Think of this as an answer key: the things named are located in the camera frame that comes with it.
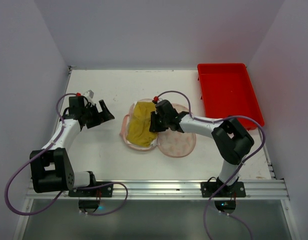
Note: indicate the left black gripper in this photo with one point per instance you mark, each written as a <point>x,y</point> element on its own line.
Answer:
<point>94,117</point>

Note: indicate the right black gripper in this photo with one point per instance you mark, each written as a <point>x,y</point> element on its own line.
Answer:
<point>158,122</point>

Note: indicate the mustard yellow bra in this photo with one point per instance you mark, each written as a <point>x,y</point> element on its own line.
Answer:
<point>139,123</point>

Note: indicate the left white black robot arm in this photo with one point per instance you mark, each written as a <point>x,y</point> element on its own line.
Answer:
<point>51,167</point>

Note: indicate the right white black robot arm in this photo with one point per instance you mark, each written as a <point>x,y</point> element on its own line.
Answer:
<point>231,138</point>

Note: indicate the red plastic tray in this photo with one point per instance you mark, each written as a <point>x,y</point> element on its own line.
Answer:
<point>226,90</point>

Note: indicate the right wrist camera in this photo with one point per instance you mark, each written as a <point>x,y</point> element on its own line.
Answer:
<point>157,100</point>

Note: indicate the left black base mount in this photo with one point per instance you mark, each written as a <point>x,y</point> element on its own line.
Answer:
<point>90,200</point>

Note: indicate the aluminium mounting rail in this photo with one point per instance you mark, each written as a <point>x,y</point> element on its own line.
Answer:
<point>196,190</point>

